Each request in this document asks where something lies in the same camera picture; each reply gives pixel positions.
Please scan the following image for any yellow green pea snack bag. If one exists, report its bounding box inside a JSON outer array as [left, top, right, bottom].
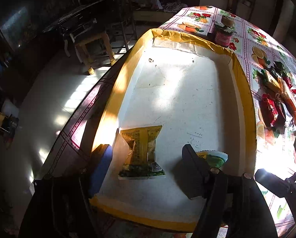
[[118, 125, 165, 179]]

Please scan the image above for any red candy packet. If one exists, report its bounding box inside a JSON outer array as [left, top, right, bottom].
[[260, 94, 279, 127]]

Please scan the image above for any orange cracker package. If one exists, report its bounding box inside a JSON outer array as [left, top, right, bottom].
[[278, 78, 296, 125]]

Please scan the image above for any green yellow cracker package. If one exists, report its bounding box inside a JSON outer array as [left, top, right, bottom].
[[261, 69, 281, 93]]

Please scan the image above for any yellow-rimmed white cardboard tray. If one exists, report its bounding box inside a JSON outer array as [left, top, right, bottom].
[[90, 29, 257, 232]]

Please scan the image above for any red wrapped candy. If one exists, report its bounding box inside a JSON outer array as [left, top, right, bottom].
[[282, 75, 296, 95]]

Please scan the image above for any wooden stool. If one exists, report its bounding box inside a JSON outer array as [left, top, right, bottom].
[[74, 29, 116, 75]]

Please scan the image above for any dark jar with pink label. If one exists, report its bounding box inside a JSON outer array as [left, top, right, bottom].
[[214, 15, 235, 47]]

